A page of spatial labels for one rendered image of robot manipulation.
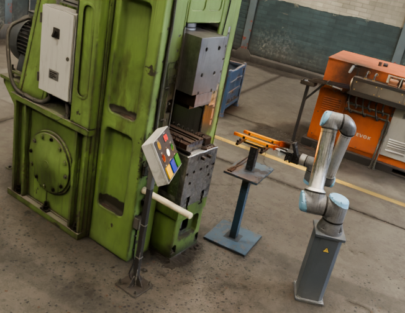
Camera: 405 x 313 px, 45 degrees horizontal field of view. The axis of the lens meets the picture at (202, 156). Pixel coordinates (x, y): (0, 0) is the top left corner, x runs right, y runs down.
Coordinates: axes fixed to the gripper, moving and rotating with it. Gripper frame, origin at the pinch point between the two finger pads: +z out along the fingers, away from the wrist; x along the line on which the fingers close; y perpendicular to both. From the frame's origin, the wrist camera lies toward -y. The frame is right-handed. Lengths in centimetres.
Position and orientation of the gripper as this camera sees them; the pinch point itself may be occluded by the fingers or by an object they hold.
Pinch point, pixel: (277, 148)
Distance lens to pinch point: 400.5
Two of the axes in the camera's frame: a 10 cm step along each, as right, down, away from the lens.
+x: 4.7, -2.8, 8.4
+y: -1.8, 9.0, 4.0
